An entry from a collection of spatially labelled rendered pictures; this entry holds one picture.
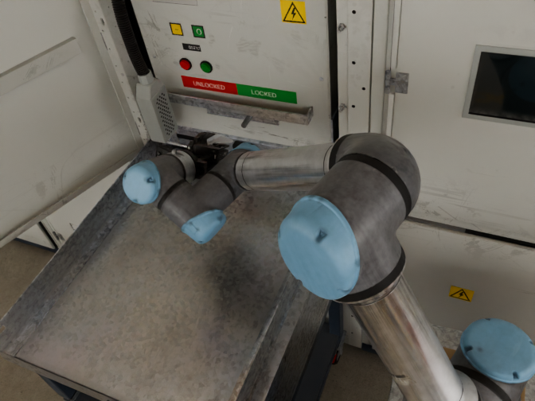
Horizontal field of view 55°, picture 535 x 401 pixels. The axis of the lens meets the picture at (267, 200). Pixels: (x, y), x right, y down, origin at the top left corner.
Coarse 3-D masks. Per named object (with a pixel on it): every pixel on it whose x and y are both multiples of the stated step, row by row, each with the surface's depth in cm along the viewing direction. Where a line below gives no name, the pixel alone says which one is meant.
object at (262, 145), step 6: (180, 126) 147; (180, 132) 148; (186, 132) 147; (192, 132) 146; (198, 132) 145; (210, 132) 144; (216, 132) 143; (180, 138) 150; (186, 138) 149; (192, 138) 148; (234, 138) 141; (240, 138) 140; (246, 138) 140; (186, 144) 151; (228, 144) 143; (258, 144) 138; (264, 144) 138; (270, 144) 137; (276, 144) 137; (228, 150) 145
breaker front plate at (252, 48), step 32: (224, 0) 111; (256, 0) 108; (320, 0) 103; (160, 32) 125; (192, 32) 121; (224, 32) 118; (256, 32) 114; (288, 32) 111; (320, 32) 108; (160, 64) 133; (192, 64) 129; (224, 64) 125; (256, 64) 121; (288, 64) 117; (320, 64) 114; (224, 96) 132; (320, 96) 120; (224, 128) 141; (256, 128) 136; (288, 128) 131; (320, 128) 127
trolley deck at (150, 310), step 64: (256, 192) 137; (128, 256) 127; (192, 256) 124; (256, 256) 122; (64, 320) 116; (128, 320) 114; (192, 320) 112; (256, 320) 110; (64, 384) 111; (128, 384) 104; (192, 384) 102
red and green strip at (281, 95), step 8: (184, 80) 134; (192, 80) 133; (200, 80) 131; (208, 80) 130; (216, 80) 129; (200, 88) 134; (208, 88) 132; (216, 88) 131; (224, 88) 130; (232, 88) 129; (240, 88) 128; (248, 88) 127; (256, 88) 126; (264, 88) 125; (248, 96) 129; (256, 96) 128; (264, 96) 127; (272, 96) 126; (280, 96) 125; (288, 96) 124; (296, 96) 123
